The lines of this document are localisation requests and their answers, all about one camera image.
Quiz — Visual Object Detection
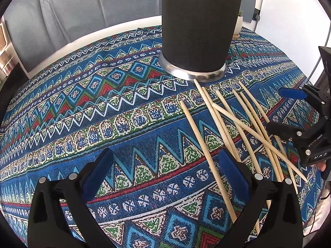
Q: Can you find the bunch of wooden chopsticks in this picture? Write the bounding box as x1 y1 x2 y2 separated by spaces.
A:
180 79 309 235

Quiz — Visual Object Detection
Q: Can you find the black cylindrical utensil holder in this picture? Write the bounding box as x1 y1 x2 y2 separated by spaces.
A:
158 0 245 82

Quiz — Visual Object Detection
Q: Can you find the black cable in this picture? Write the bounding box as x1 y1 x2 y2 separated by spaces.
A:
309 204 323 236

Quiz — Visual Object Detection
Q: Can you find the small potted plant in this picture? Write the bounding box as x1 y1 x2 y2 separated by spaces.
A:
232 10 244 40

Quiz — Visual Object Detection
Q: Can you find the black panel appliance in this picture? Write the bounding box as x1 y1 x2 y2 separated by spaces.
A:
318 46 331 88

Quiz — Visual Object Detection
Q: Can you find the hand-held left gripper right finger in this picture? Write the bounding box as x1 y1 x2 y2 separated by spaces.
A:
219 149 303 248

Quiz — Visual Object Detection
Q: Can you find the blue patterned tablecloth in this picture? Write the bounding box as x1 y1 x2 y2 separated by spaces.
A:
0 25 327 248

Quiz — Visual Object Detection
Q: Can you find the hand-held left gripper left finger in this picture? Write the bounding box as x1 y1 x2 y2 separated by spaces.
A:
28 148 114 248

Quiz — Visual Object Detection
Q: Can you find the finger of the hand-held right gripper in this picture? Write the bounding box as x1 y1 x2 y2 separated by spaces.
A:
279 83 331 125
266 121 324 148

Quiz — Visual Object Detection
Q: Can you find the grey-blue backdrop cloth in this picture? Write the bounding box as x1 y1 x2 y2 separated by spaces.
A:
4 0 261 71

